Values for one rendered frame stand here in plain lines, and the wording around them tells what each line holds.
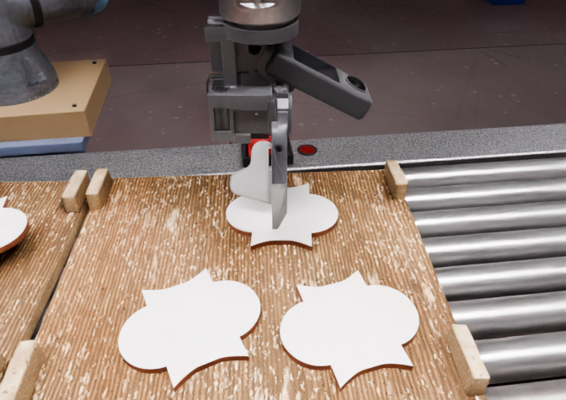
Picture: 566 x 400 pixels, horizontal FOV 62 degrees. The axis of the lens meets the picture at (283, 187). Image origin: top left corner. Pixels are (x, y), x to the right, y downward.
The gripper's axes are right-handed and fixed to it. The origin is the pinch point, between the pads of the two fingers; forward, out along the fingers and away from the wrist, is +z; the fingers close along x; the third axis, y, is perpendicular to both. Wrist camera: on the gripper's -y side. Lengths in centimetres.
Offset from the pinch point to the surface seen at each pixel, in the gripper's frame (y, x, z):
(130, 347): 13.8, 19.2, 3.9
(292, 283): -1.2, 10.6, 4.7
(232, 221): 6.1, 1.6, 3.9
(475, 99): -113, -216, 98
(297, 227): -1.8, 2.7, 3.9
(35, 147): 45, -27, 12
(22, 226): 29.0, 5.7, 1.4
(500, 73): -141, -253, 98
